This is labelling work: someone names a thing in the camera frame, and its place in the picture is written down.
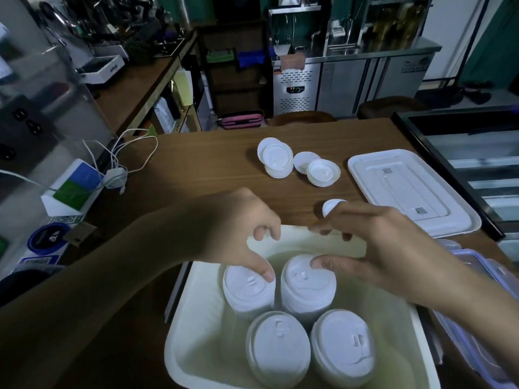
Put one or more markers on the person's right hand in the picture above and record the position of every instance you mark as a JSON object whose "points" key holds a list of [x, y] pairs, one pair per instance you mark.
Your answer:
{"points": [[389, 251]]}

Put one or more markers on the person's left hand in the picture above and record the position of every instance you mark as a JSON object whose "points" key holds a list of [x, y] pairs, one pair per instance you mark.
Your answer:
{"points": [[231, 226]]}

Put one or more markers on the person's left thumb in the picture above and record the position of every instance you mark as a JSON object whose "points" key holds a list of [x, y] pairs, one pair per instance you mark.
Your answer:
{"points": [[257, 265]]}

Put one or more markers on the person's right thumb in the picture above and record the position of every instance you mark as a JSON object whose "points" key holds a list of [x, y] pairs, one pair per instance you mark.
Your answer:
{"points": [[330, 263]]}

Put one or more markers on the person's right forearm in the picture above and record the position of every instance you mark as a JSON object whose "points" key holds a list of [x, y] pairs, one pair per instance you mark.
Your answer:
{"points": [[478, 307]]}

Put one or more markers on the person's left forearm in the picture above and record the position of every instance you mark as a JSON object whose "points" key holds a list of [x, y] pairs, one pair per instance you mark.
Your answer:
{"points": [[101, 279]]}

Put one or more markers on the single white cup lid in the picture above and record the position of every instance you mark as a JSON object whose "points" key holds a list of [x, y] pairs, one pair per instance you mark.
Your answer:
{"points": [[262, 149], [330, 207], [301, 161]]}

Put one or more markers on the short pile white cup lids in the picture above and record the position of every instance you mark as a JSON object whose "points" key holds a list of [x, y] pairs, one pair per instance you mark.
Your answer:
{"points": [[323, 172]]}

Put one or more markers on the white plastic tub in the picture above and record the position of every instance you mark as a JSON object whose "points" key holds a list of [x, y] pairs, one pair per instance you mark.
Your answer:
{"points": [[202, 340]]}

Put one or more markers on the white rectangular tub cover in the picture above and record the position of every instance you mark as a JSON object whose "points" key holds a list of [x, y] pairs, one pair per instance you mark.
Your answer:
{"points": [[413, 190]]}

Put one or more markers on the pink and black bag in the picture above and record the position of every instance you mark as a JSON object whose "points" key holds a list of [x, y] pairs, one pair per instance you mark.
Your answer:
{"points": [[241, 119]]}

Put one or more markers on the brown round stool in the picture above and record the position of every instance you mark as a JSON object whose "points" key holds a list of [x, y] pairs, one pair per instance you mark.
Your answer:
{"points": [[389, 107], [302, 118]]}

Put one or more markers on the white charger adapter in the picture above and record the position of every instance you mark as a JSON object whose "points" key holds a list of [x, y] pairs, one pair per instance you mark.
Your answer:
{"points": [[115, 178]]}

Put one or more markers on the black framed display case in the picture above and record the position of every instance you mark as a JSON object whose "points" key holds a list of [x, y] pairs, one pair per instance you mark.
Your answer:
{"points": [[466, 157]]}

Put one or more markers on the clear plastic food container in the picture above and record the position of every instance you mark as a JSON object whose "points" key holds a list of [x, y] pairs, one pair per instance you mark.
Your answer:
{"points": [[482, 352]]}

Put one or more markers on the stainless steel counter fridge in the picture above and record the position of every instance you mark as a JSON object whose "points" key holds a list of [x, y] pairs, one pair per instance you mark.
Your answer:
{"points": [[352, 85]]}

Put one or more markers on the small brown card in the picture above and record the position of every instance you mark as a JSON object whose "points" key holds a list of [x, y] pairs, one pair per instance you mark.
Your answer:
{"points": [[79, 234]]}

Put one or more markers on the dark shelf unit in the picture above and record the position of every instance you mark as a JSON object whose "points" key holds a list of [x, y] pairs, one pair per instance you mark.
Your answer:
{"points": [[235, 85]]}

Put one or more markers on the white blue green sign stand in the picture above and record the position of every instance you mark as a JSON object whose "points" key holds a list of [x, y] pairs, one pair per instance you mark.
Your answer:
{"points": [[73, 190]]}

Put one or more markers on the blue cloth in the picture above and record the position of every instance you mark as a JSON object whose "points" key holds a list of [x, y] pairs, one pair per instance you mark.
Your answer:
{"points": [[251, 59]]}

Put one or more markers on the green cloth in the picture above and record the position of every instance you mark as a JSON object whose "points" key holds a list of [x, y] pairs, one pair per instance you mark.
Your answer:
{"points": [[221, 56]]}

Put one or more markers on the wooden side counter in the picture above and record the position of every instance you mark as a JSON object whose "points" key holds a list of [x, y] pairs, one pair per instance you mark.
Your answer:
{"points": [[133, 89]]}

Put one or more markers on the white flat box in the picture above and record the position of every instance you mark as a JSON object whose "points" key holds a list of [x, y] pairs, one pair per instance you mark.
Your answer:
{"points": [[101, 69]]}

